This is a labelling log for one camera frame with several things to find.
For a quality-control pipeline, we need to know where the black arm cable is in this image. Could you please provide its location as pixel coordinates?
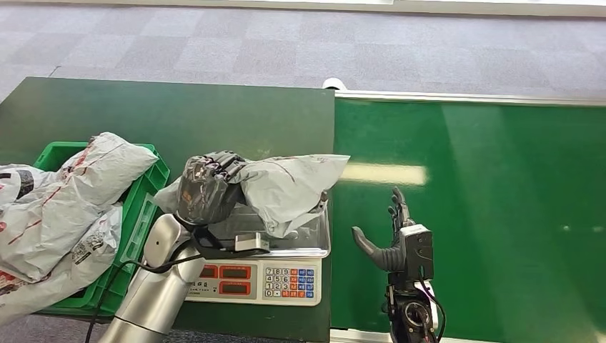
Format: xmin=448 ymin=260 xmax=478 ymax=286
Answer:
xmin=416 ymin=279 xmax=447 ymax=343
xmin=84 ymin=253 xmax=204 ymax=343

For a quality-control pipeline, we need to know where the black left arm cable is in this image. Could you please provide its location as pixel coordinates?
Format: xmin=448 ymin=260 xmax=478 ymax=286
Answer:
xmin=84 ymin=253 xmax=204 ymax=343

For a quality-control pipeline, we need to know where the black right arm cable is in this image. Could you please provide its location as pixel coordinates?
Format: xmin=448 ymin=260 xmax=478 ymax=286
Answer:
xmin=416 ymin=279 xmax=447 ymax=343

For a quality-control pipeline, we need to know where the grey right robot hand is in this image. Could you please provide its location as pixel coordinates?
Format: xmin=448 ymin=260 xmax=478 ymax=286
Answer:
xmin=351 ymin=186 xmax=417 ymax=273

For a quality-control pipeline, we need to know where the silver conveyor side rail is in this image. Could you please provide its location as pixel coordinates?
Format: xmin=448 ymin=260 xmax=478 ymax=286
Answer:
xmin=334 ymin=89 xmax=606 ymax=107

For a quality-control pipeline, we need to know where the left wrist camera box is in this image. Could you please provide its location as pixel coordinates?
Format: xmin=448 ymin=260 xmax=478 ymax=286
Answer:
xmin=192 ymin=227 xmax=271 ymax=259

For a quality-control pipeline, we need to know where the green plastic crate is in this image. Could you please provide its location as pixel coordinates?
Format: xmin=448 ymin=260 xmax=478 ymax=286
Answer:
xmin=34 ymin=141 xmax=170 ymax=317

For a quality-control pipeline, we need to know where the grey mailer bag red print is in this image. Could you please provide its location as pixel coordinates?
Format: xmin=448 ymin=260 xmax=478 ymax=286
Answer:
xmin=154 ymin=154 xmax=352 ymax=239

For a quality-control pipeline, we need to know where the green conveyor belt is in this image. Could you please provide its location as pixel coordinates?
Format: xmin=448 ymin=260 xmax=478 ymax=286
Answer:
xmin=329 ymin=96 xmax=606 ymax=343

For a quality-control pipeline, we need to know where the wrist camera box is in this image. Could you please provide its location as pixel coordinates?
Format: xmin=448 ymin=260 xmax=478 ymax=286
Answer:
xmin=192 ymin=227 xmax=271 ymax=259
xmin=399 ymin=224 xmax=434 ymax=281

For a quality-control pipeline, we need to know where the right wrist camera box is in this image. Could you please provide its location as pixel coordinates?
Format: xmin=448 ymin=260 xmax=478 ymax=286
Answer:
xmin=399 ymin=224 xmax=434 ymax=281

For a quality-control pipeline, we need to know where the large white mailer red stripe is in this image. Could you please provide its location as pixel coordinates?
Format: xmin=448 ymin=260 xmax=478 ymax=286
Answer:
xmin=0 ymin=131 xmax=159 ymax=283

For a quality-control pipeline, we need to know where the electronic scale steel tray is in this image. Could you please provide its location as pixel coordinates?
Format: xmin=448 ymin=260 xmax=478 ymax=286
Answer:
xmin=182 ymin=199 xmax=331 ymax=308

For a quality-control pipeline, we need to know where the white mailer black mark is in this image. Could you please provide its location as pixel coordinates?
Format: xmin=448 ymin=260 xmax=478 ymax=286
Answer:
xmin=0 ymin=164 xmax=60 ymax=207

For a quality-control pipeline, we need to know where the white mailer with QR code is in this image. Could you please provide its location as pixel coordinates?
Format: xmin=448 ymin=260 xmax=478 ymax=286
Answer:
xmin=0 ymin=203 xmax=124 ymax=327

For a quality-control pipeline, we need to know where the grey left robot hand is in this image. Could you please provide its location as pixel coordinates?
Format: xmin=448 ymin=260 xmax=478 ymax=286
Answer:
xmin=176 ymin=150 xmax=247 ymax=226

